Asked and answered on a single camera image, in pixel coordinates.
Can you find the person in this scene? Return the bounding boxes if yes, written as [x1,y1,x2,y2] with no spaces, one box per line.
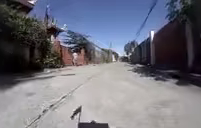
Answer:
[72,51,80,67]

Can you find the tree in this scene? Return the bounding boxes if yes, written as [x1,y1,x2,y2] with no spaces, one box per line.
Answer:
[164,0,201,42]
[64,30,96,54]
[123,39,139,57]

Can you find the grey concrete road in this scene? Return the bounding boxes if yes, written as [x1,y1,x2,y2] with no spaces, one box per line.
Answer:
[0,61,201,128]

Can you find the robot's own part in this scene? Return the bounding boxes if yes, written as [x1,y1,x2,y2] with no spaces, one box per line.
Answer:
[69,105,84,125]

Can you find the bushes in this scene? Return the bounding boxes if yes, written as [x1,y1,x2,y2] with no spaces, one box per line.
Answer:
[0,0,64,73]

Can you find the grey wall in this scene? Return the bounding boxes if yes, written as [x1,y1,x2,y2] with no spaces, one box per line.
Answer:
[86,44,120,65]

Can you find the red brick wall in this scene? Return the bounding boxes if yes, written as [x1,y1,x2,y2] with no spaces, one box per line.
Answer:
[52,39,89,67]

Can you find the overhead wires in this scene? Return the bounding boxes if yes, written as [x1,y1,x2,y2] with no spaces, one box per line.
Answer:
[132,0,159,41]

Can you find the red boundary wall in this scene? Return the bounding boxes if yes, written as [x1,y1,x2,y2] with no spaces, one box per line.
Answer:
[131,19,201,76]

